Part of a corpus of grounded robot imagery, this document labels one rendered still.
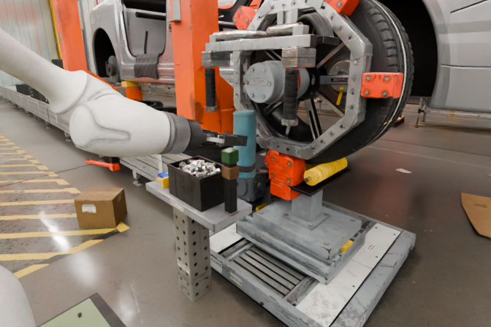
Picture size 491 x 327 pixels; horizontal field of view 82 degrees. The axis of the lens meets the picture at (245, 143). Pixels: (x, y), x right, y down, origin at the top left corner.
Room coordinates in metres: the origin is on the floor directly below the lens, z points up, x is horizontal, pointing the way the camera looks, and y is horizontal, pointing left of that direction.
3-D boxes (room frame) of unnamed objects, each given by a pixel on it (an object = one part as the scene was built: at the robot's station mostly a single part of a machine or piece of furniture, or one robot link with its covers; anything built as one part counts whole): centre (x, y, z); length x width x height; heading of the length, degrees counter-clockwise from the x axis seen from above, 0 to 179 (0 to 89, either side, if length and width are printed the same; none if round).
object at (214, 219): (0.95, 0.19, 0.44); 0.43 x 0.17 x 0.03; 46
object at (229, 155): (0.81, 0.05, 0.64); 0.04 x 0.04 x 0.04; 46
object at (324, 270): (1.19, -0.26, 0.13); 0.50 x 0.36 x 0.10; 46
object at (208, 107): (0.99, 0.12, 0.83); 0.04 x 0.04 x 0.16
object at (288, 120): (0.75, -0.12, 0.83); 0.04 x 0.04 x 0.16
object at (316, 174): (1.03, -0.32, 0.51); 0.29 x 0.06 x 0.06; 136
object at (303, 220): (1.16, -0.28, 0.32); 0.40 x 0.30 x 0.28; 46
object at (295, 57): (0.78, -0.14, 0.93); 0.09 x 0.05 x 0.05; 136
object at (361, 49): (1.04, -0.16, 0.85); 0.54 x 0.07 x 0.54; 46
